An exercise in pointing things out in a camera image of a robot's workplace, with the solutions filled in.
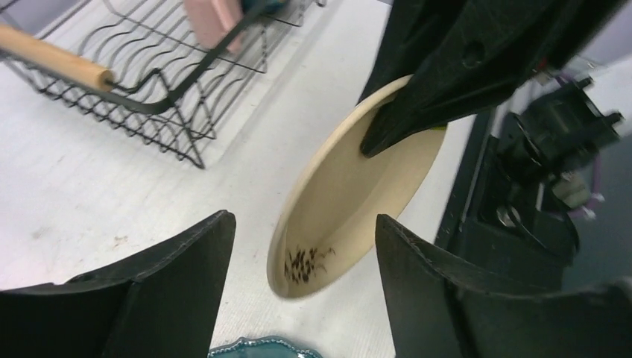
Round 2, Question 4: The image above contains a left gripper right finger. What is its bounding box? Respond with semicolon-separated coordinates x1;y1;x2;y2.
375;214;631;357

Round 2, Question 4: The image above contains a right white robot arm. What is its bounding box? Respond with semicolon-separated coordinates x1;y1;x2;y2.
360;1;624;249

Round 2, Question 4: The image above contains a cream plate with black accent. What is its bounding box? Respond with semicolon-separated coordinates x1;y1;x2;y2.
267;76;446;299

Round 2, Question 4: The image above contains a pink mug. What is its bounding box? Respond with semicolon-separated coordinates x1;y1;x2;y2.
183;0;244;49

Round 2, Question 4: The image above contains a teal scalloped plate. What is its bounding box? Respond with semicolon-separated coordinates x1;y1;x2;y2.
207;336;323;358

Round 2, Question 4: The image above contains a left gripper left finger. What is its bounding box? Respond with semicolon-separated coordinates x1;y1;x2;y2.
1;210;236;357

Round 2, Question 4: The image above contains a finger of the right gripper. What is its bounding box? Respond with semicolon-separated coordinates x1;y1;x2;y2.
360;0;622;157

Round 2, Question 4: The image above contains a black wire dish rack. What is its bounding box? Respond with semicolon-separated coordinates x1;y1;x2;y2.
1;1;325;168

